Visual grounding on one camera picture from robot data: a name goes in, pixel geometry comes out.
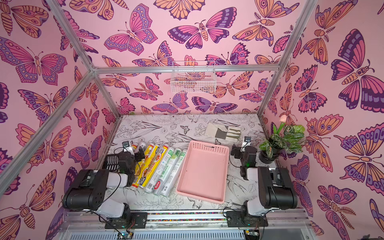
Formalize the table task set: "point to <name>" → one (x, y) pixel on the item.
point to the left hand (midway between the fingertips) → (134, 146)
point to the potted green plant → (285, 138)
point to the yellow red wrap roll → (142, 164)
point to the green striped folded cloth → (227, 133)
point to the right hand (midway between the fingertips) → (239, 144)
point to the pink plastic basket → (204, 173)
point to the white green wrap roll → (172, 175)
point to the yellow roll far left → (134, 146)
